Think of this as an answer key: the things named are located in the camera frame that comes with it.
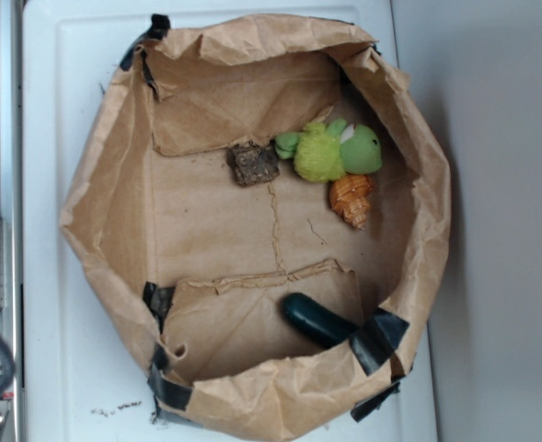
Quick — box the brown rough rock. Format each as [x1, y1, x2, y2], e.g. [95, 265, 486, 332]
[227, 145, 280, 187]

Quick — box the brown paper bag tray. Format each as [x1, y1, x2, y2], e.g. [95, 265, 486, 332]
[60, 14, 451, 441]

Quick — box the orange spiral seashell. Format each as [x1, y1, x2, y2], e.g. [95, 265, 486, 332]
[329, 174, 375, 230]

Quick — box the green plush turtle toy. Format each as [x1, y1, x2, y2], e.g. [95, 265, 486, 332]
[274, 118, 383, 183]

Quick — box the dark green cucumber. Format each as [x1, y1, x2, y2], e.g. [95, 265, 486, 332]
[281, 293, 358, 349]

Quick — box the black tape strip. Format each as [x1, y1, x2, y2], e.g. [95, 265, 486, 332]
[350, 378, 401, 423]
[348, 308, 409, 376]
[119, 14, 171, 72]
[148, 345, 193, 412]

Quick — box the black tape strip bottom left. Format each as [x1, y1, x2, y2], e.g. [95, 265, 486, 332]
[148, 345, 193, 412]

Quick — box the black tape strip bottom right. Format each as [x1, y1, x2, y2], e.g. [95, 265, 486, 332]
[350, 378, 401, 423]

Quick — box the black tape strip top left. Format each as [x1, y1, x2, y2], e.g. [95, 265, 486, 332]
[119, 14, 171, 72]

